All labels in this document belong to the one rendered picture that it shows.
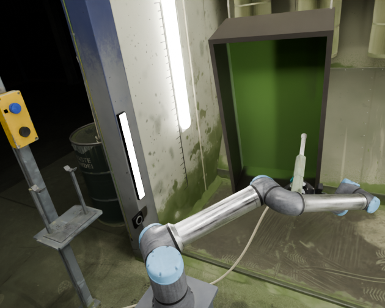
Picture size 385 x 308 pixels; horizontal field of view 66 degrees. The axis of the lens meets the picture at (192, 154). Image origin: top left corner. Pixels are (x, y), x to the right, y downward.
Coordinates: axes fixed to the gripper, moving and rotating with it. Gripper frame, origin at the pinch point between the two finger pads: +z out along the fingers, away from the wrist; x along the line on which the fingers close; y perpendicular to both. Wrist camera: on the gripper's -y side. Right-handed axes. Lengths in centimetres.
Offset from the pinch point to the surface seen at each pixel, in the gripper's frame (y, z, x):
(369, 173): 41, -101, 77
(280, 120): 15, 6, 57
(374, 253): 37, -97, 3
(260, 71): -6, 38, 65
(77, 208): 62, 105, -43
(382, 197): 43, -115, 60
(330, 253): 52, -72, -5
